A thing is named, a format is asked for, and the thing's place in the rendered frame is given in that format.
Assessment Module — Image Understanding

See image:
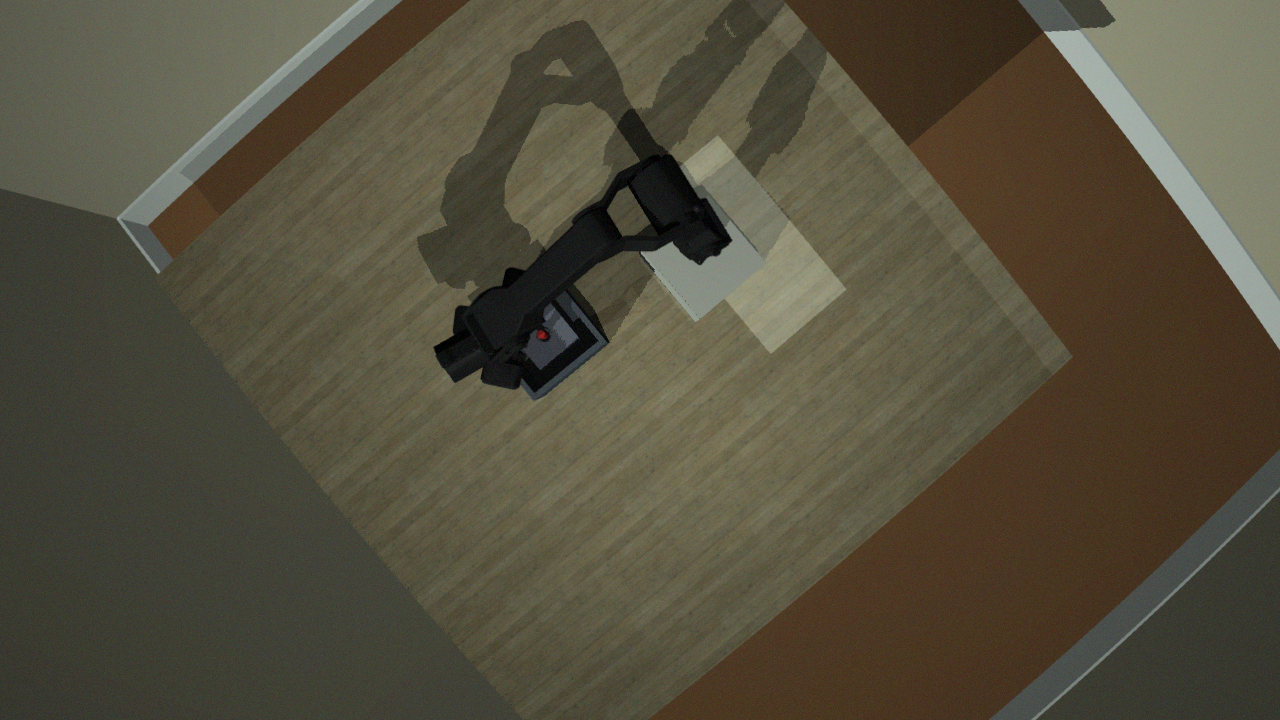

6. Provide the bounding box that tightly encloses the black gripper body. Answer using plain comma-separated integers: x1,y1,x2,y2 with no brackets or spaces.
480,268,524,389

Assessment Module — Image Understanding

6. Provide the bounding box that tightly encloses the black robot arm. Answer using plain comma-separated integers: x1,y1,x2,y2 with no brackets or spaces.
433,154,732,383

